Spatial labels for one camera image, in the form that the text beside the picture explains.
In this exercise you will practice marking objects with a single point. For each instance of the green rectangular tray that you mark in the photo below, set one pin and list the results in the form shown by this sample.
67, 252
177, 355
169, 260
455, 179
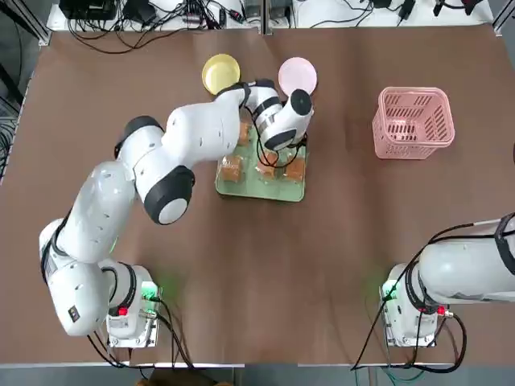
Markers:
257, 191

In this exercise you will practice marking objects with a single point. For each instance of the orange bread pack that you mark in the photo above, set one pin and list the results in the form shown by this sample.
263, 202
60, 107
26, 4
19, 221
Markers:
232, 169
295, 169
244, 134
267, 171

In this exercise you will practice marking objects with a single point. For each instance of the small pink plastic basket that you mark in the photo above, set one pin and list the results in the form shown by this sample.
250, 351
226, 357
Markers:
414, 144

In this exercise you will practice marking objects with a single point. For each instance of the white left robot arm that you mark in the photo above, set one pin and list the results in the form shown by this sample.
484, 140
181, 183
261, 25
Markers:
193, 132

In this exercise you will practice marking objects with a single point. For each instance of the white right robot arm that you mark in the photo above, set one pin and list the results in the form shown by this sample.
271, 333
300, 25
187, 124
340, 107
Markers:
454, 269

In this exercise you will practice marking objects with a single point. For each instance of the pale pinkish white plate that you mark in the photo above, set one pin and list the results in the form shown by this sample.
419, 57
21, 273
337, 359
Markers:
297, 74

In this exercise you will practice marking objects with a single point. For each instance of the yellow round plate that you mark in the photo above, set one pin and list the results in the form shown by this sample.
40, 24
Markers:
219, 72

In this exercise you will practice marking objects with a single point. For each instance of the black power supply box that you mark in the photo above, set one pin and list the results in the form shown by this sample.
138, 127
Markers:
253, 8

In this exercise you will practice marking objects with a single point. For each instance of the small black power adapter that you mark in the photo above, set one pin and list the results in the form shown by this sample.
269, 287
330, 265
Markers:
380, 3

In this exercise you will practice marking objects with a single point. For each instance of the flat black power adapter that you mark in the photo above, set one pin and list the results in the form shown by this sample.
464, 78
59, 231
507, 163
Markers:
406, 9

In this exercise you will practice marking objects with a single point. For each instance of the black ribbed device box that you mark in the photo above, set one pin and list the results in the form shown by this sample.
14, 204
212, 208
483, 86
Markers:
88, 8

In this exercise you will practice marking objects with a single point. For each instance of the aluminium frame post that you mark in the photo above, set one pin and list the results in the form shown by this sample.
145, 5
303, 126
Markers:
45, 36
503, 20
265, 18

